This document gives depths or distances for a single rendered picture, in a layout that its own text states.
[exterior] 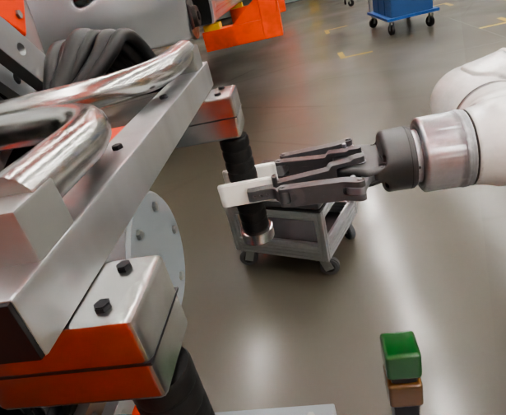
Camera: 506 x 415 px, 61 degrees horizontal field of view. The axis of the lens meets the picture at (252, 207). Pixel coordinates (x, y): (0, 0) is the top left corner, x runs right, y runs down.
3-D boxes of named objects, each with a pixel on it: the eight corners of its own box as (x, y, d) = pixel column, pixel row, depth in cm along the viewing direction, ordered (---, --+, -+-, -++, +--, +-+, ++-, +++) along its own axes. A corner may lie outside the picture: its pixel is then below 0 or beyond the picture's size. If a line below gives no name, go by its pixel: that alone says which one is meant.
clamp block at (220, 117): (177, 136, 55) (164, 95, 53) (246, 123, 54) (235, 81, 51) (167, 151, 51) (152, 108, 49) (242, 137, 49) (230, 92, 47)
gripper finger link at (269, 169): (274, 163, 55) (274, 160, 56) (221, 172, 57) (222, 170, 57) (279, 184, 57) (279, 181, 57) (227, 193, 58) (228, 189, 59)
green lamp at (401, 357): (381, 355, 53) (378, 331, 52) (415, 352, 53) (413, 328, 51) (387, 382, 50) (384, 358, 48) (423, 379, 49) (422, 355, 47)
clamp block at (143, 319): (48, 338, 26) (5, 268, 24) (191, 321, 24) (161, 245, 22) (-1, 414, 22) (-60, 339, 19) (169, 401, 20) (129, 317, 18)
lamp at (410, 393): (384, 381, 56) (382, 360, 54) (416, 379, 55) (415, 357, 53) (390, 409, 52) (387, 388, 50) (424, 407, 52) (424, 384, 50)
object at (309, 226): (239, 268, 182) (218, 198, 166) (276, 221, 208) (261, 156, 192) (336, 283, 160) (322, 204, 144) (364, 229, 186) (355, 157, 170)
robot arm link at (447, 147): (452, 166, 57) (405, 174, 58) (452, 99, 52) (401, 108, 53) (477, 200, 49) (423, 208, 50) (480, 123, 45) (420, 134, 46)
